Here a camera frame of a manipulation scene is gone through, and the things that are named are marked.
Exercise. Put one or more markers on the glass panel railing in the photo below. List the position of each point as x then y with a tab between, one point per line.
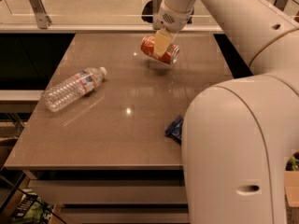
74	14

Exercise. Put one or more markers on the green chip bag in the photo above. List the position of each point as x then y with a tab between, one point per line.
32	210

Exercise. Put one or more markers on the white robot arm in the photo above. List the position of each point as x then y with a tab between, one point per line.
239	134

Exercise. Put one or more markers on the upper cabinet drawer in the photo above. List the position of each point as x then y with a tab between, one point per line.
64	192

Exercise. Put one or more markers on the cabinet drawer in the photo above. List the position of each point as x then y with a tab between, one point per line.
127	215
64	192

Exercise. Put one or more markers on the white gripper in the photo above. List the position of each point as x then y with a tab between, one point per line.
173	20

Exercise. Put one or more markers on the orange soda can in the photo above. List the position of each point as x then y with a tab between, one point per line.
169	57

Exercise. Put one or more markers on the black office chair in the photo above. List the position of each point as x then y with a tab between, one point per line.
147	11

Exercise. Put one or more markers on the clear plastic water bottle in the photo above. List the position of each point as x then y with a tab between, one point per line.
60	96

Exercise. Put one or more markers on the left metal glass bracket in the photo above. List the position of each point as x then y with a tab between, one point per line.
43	20

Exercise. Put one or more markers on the blue snack bar wrapper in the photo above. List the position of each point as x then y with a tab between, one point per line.
174	129

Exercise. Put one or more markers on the lower cabinet drawer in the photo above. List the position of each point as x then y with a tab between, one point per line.
127	215

